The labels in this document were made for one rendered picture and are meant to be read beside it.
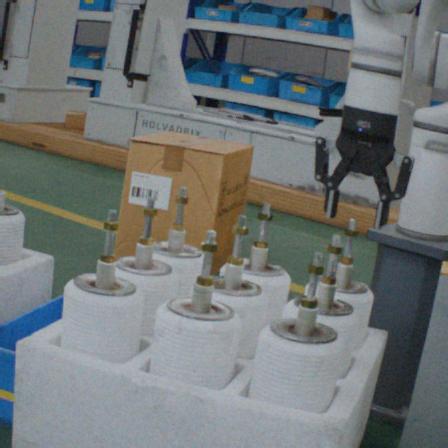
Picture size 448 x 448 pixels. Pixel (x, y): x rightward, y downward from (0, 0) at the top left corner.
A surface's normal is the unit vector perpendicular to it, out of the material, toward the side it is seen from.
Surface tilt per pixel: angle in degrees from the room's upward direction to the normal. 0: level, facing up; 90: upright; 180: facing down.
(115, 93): 90
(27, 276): 90
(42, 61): 90
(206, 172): 90
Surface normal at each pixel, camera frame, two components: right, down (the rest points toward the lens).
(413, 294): -0.58, 0.07
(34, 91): 0.80, 0.22
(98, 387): -0.30, 0.14
